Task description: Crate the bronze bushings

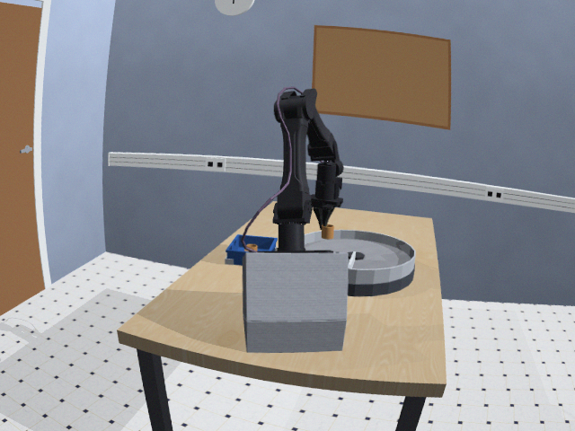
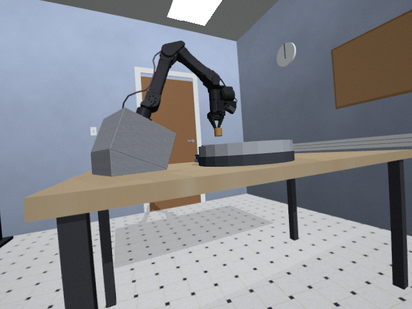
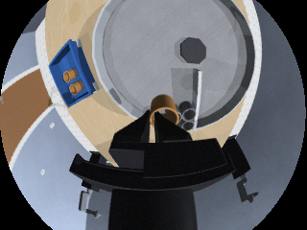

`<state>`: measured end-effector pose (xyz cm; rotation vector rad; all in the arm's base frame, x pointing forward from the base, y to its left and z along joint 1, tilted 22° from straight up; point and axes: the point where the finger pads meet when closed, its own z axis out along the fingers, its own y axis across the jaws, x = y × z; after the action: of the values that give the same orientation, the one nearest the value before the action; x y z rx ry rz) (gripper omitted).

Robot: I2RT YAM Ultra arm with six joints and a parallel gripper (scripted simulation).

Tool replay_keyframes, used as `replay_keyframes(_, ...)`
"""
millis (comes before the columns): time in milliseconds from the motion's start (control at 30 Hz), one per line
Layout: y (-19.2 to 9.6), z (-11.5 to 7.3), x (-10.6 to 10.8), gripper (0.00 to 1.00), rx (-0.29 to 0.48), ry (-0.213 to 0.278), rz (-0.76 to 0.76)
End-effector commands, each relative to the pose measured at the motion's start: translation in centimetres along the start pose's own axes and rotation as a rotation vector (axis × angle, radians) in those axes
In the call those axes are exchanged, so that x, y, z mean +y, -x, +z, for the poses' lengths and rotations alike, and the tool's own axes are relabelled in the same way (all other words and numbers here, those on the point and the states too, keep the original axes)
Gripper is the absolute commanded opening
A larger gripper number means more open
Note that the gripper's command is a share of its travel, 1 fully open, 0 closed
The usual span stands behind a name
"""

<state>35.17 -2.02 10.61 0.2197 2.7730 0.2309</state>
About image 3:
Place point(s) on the blue crate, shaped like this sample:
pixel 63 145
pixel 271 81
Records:
pixel 64 61

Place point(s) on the bronze bushing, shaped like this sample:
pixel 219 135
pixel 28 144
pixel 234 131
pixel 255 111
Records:
pixel 72 73
pixel 76 87
pixel 164 102

